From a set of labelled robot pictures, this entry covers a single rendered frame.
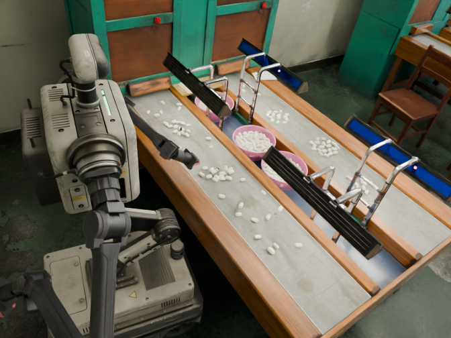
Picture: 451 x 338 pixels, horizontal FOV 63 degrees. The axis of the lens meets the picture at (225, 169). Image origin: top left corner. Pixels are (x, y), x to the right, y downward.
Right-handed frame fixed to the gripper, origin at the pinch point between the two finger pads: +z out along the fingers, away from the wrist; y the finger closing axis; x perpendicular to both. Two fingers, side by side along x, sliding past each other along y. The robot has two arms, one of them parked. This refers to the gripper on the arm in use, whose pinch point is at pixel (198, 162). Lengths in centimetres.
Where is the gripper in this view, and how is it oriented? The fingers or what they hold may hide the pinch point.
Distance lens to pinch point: 190.5
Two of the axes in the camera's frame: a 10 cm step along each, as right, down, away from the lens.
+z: 5.4, 2.2, 8.1
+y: -5.8, -6.1, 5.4
